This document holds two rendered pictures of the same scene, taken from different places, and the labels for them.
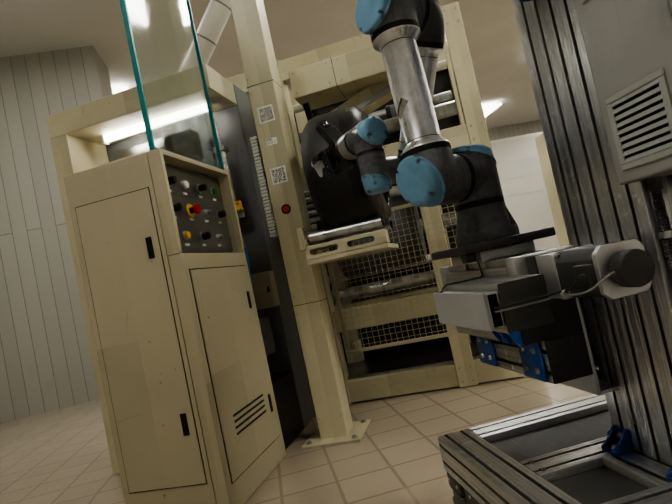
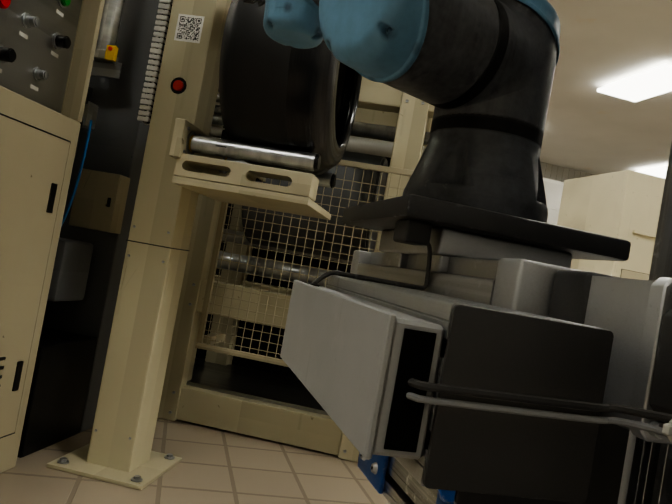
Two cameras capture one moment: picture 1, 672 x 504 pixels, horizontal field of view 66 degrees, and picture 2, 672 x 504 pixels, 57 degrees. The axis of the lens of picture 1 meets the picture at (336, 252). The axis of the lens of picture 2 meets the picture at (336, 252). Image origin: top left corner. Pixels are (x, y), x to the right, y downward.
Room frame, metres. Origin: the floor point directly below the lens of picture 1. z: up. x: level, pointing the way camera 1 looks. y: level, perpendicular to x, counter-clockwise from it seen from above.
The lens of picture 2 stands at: (0.62, -0.18, 0.65)
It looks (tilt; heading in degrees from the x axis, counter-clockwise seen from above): 1 degrees up; 355
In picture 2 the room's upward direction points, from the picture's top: 10 degrees clockwise
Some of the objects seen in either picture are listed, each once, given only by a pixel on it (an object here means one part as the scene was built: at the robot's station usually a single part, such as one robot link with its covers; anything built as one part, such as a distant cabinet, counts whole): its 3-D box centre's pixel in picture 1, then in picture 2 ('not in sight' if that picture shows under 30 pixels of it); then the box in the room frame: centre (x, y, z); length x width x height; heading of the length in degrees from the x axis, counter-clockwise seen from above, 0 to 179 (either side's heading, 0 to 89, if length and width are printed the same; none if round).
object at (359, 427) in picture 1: (337, 432); (118, 460); (2.41, 0.17, 0.01); 0.27 x 0.27 x 0.02; 77
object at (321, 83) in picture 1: (352, 75); not in sight; (2.63, -0.28, 1.71); 0.61 x 0.25 x 0.15; 77
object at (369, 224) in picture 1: (345, 230); (253, 152); (2.23, -0.06, 0.90); 0.35 x 0.05 x 0.05; 77
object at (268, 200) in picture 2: (355, 253); (258, 198); (2.37, -0.09, 0.80); 0.37 x 0.36 x 0.02; 167
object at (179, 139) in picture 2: (314, 239); (205, 153); (2.41, 0.09, 0.90); 0.40 x 0.03 x 0.10; 167
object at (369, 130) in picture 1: (366, 136); not in sight; (1.36, -0.14, 1.06); 0.11 x 0.08 x 0.09; 29
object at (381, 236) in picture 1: (347, 244); (246, 177); (2.23, -0.05, 0.83); 0.36 x 0.09 x 0.06; 77
